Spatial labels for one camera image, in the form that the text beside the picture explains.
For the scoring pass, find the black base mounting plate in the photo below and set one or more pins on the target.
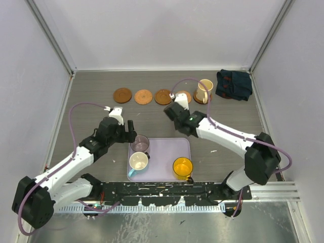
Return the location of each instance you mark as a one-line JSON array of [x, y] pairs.
[[165, 193]]

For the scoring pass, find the white mug blue handle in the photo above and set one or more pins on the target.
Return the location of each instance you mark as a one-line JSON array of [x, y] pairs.
[[138, 163]]

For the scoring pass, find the dark blue folded cloth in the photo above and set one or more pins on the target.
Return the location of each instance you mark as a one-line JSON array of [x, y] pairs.
[[235, 85]]

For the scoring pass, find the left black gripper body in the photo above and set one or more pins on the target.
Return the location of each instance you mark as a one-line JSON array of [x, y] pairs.
[[119, 136]]

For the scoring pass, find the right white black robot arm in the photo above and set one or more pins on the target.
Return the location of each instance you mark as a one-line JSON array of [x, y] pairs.
[[260, 157]]

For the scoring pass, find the lilac plastic tray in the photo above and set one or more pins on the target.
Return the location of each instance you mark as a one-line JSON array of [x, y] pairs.
[[163, 152]]

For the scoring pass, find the purple glass cup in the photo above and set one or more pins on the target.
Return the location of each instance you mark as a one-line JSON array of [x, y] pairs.
[[141, 144]]

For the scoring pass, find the cream yellow mug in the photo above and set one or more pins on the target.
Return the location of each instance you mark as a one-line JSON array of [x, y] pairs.
[[204, 90]]

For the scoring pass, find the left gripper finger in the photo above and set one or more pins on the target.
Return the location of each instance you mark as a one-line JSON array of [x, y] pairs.
[[130, 137], [130, 126]]

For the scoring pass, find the aluminium front rail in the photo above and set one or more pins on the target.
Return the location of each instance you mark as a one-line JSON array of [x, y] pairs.
[[278, 189]]

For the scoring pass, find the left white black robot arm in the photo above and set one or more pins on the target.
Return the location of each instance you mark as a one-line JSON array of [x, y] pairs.
[[37, 199]]

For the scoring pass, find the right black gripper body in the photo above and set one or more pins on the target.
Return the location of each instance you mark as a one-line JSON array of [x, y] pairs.
[[177, 126]]

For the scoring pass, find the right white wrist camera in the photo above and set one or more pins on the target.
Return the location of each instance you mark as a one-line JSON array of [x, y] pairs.
[[181, 99]]

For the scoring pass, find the slotted cable duct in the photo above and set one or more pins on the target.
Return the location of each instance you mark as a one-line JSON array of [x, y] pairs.
[[180, 208]]

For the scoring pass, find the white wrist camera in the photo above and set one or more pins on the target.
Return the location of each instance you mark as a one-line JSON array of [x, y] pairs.
[[115, 113], [181, 99]]

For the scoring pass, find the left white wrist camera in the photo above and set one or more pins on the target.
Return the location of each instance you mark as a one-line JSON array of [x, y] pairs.
[[115, 113]]

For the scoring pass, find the woven rattan coaster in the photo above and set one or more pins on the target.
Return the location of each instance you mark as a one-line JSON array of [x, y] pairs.
[[143, 97], [189, 98]]

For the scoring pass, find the yellow glass mug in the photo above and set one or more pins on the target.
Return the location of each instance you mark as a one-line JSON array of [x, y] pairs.
[[182, 169]]

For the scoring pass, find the dark wooden coaster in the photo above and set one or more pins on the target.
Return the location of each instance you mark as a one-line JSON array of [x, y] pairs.
[[162, 97], [198, 100], [122, 95]]

